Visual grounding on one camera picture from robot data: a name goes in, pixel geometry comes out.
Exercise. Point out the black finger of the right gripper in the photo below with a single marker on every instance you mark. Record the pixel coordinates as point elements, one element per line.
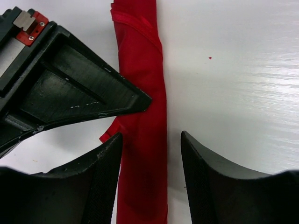
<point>59,81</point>

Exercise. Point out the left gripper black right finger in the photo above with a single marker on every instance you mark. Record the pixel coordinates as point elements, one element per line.
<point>222,192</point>

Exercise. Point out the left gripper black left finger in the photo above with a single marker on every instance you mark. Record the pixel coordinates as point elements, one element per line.
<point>79,192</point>

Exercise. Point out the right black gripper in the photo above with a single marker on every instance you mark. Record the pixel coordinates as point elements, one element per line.
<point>25,37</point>

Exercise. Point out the red cloth napkin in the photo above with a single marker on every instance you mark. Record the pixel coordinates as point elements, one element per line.
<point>142,186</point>

